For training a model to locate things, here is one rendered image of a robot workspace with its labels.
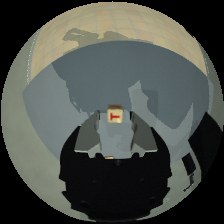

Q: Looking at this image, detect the tan block with red letter t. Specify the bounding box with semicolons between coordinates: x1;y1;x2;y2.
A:
107;104;123;123

